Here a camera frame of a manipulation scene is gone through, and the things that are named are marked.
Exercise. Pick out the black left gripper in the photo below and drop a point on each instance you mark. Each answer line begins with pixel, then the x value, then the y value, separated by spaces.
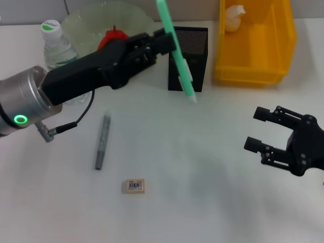
pixel 101 63

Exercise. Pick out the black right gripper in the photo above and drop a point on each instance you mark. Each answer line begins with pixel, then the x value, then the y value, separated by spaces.
pixel 308 152

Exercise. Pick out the white paper ball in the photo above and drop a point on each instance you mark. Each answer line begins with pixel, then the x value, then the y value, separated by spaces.
pixel 234 17

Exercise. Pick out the clear bottle green label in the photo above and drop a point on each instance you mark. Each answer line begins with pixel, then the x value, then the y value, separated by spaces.
pixel 55 48

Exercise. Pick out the grey pen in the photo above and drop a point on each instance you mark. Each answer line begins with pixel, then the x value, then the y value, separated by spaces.
pixel 102 141

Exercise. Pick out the black mesh pen holder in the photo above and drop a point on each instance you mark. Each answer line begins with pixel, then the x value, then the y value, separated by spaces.
pixel 197 43

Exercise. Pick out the pale green glass fruit plate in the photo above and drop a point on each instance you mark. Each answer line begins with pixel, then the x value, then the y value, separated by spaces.
pixel 86 20

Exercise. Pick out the beige eraser with barcode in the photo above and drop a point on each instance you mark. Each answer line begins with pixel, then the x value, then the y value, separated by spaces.
pixel 134 186

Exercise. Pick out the yellow plastic bin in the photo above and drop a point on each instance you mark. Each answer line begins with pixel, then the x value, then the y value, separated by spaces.
pixel 253 73

